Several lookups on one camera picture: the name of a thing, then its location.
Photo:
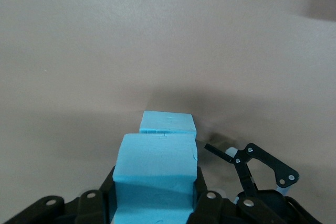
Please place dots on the blue foam cube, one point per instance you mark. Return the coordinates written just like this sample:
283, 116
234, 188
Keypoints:
155, 161
168, 123

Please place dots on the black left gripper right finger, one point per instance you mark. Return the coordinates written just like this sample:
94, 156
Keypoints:
215, 208

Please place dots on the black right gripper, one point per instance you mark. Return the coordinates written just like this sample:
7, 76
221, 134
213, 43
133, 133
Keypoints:
273, 197

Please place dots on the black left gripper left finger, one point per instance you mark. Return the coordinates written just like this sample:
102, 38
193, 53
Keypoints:
78, 208

